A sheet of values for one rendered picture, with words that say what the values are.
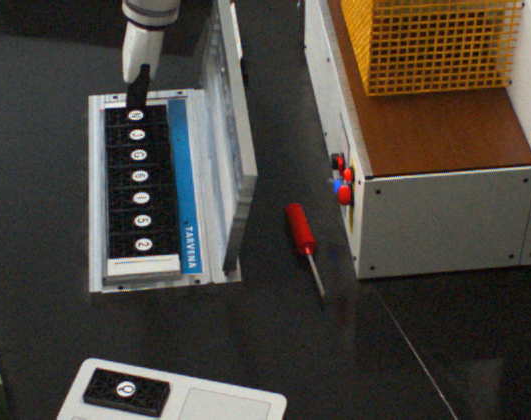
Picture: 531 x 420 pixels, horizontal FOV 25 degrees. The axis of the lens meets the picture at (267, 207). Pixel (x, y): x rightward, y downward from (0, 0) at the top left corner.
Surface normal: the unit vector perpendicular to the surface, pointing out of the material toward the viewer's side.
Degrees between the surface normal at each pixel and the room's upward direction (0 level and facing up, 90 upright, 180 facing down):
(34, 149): 0
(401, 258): 90
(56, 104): 0
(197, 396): 0
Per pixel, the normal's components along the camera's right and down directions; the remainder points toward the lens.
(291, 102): 0.00, -0.73
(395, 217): 0.11, 0.67
